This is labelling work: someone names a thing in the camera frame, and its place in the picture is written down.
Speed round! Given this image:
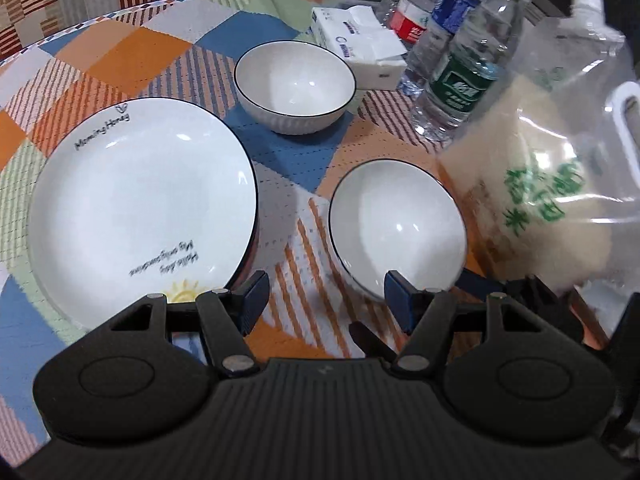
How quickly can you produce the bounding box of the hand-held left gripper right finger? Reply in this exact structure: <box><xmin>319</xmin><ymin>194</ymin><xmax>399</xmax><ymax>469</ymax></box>
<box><xmin>384</xmin><ymin>270</ymin><xmax>547</xmax><ymax>377</ymax></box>

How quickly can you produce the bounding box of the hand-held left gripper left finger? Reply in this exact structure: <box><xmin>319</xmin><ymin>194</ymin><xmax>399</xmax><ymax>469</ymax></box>
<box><xmin>107</xmin><ymin>270</ymin><xmax>271</xmax><ymax>377</ymax></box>

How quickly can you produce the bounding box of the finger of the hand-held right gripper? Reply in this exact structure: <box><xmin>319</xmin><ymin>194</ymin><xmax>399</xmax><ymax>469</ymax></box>
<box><xmin>348</xmin><ymin>321</ymin><xmax>397</xmax><ymax>359</ymax></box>
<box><xmin>457</xmin><ymin>267</ymin><xmax>506</xmax><ymax>293</ymax></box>

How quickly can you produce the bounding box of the white ribbed bowl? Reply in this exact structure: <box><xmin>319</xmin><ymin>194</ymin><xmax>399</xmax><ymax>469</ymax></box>
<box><xmin>233</xmin><ymin>41</ymin><xmax>357</xmax><ymax>136</ymax></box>
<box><xmin>328</xmin><ymin>159</ymin><xmax>468</xmax><ymax>303</ymax></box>

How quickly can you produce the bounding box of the white plate with black rim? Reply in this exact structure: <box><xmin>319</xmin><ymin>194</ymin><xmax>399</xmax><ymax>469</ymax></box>
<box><xmin>27</xmin><ymin>97</ymin><xmax>259</xmax><ymax>331</ymax></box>

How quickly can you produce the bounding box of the clear rice bag with spout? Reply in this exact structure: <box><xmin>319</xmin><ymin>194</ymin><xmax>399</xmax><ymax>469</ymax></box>
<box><xmin>437</xmin><ymin>0</ymin><xmax>640</xmax><ymax>351</ymax></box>

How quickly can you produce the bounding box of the checked patchwork tablecloth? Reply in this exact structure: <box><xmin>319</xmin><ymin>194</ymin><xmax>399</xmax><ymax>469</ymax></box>
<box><xmin>0</xmin><ymin>0</ymin><xmax>501</xmax><ymax>461</ymax></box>

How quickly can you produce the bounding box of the water bottle with green label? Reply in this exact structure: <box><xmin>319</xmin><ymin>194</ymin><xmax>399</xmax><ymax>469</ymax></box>
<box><xmin>410</xmin><ymin>0</ymin><xmax>538</xmax><ymax>143</ymax></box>

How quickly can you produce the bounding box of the white tissue pack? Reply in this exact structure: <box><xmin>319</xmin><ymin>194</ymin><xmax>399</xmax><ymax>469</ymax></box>
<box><xmin>310</xmin><ymin>5</ymin><xmax>408</xmax><ymax>92</ymax></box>

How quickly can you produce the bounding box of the water bottle with red label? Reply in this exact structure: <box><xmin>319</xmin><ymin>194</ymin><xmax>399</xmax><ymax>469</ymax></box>
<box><xmin>375</xmin><ymin>0</ymin><xmax>461</xmax><ymax>41</ymax></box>

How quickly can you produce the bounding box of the water bottle with blue label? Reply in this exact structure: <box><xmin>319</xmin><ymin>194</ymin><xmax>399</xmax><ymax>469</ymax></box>
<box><xmin>400</xmin><ymin>0</ymin><xmax>507</xmax><ymax>98</ymax></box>

